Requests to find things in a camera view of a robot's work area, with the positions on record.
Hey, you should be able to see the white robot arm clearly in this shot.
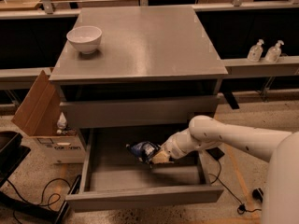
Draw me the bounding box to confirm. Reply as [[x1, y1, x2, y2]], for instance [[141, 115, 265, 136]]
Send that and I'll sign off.
[[152, 116, 299, 224]]

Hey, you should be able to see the black chair base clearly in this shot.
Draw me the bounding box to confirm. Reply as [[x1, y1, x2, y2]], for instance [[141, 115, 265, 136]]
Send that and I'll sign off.
[[0, 131, 81, 224]]

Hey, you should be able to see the grey metal rail frame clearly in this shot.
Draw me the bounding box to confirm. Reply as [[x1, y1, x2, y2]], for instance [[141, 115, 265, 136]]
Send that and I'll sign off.
[[0, 0, 299, 91]]

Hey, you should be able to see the black floor cable left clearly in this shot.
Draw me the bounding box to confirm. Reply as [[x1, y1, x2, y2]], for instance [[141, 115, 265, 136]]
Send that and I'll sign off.
[[6, 177, 73, 224]]

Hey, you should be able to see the black floor bar right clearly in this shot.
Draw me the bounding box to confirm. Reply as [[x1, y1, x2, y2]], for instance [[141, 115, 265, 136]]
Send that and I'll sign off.
[[252, 188, 263, 202]]

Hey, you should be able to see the black floor cable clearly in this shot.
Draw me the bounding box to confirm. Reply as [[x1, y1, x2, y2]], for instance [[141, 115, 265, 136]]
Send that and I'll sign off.
[[6, 177, 73, 224], [204, 122, 264, 216]]

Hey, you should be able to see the left clear sanitizer bottle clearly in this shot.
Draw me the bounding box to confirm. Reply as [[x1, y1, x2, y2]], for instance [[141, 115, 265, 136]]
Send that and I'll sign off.
[[247, 39, 264, 62]]

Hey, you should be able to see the black floor cable right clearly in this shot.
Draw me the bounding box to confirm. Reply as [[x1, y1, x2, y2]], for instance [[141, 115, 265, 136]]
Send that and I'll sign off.
[[204, 122, 264, 216]]

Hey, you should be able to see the right clear sanitizer bottle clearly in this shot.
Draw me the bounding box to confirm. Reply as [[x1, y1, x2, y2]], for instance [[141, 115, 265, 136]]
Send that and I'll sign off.
[[265, 40, 284, 63]]

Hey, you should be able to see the white ceramic bowl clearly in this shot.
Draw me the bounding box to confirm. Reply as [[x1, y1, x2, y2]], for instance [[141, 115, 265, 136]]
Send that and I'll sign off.
[[66, 26, 103, 54]]

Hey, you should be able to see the open cardboard box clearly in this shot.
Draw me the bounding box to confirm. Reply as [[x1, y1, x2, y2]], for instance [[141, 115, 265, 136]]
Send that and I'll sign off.
[[12, 71, 85, 163]]

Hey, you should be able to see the open grey middle drawer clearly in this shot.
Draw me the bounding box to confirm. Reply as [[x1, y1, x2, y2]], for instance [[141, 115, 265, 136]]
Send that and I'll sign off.
[[66, 124, 223, 212]]

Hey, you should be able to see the closed grey top drawer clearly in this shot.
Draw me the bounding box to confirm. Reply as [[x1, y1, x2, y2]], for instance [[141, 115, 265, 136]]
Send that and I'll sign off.
[[60, 95, 219, 128]]

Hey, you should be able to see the blue chip bag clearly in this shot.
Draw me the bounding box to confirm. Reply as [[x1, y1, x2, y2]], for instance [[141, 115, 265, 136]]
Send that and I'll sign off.
[[126, 141, 161, 164]]

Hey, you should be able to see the black power adapter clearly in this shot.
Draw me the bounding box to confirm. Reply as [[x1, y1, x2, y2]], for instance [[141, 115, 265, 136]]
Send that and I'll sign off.
[[206, 147, 224, 161]]

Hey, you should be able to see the grey drawer cabinet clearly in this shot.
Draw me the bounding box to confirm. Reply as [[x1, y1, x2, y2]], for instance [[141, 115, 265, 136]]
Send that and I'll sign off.
[[49, 5, 229, 213]]

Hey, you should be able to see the clear sanitizer bottle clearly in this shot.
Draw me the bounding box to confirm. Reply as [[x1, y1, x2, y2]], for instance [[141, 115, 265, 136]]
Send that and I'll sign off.
[[247, 39, 264, 62], [265, 40, 284, 63]]

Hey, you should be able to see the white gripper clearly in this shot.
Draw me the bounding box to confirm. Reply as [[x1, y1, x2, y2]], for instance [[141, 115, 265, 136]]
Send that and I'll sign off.
[[151, 129, 202, 164]]

